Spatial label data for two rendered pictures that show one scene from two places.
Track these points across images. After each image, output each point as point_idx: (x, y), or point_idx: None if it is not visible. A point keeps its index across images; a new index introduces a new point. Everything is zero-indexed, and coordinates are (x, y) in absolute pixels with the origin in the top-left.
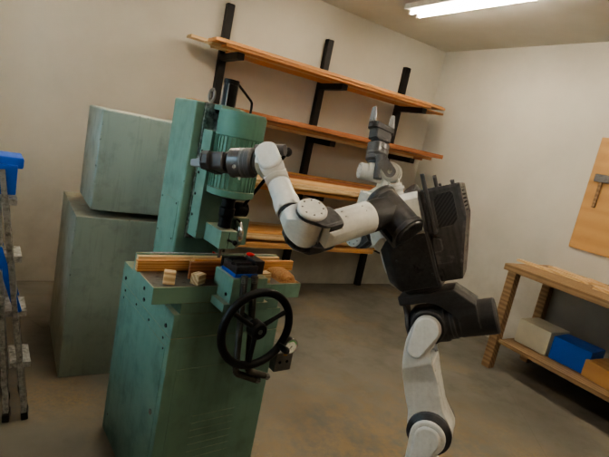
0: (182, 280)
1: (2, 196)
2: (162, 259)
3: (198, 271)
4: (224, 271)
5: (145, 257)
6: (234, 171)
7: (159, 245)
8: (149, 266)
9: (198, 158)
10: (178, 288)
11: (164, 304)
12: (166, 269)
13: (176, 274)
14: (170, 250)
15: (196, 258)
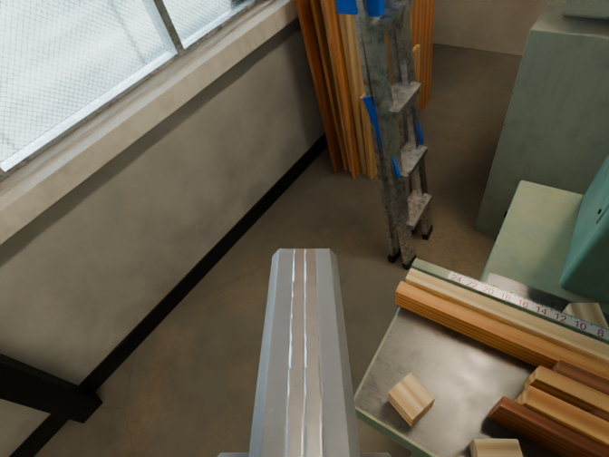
0: (462, 415)
1: (360, 21)
2: (465, 312)
3: (510, 442)
4: None
5: (422, 286)
6: None
7: (596, 189)
8: (422, 310)
9: (266, 328)
10: (411, 445)
11: (382, 433)
12: (408, 380)
13: (481, 367)
14: (586, 238)
15: (532, 403)
